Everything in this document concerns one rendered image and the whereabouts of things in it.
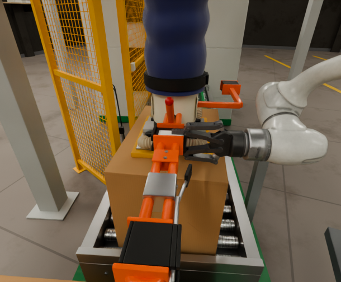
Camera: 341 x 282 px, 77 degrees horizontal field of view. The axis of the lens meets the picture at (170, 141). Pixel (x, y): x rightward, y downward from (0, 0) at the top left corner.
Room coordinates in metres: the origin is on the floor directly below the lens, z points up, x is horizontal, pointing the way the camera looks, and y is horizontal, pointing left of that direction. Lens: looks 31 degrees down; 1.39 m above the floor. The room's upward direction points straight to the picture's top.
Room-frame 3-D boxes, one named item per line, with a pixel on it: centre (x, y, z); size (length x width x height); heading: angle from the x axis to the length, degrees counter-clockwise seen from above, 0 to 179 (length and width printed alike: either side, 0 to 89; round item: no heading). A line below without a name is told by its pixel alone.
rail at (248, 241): (1.62, -0.40, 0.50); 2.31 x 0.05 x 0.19; 176
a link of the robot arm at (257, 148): (0.51, -0.23, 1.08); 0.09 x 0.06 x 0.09; 176
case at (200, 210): (0.82, -0.02, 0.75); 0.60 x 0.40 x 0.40; 172
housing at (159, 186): (0.33, 0.02, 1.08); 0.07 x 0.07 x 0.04; 86
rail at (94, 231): (1.66, 0.26, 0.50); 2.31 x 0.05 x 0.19; 176
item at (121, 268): (0.19, 0.04, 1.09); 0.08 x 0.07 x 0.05; 176
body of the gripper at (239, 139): (0.51, -0.16, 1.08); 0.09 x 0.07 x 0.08; 86
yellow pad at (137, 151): (0.80, 0.08, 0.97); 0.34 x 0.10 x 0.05; 176
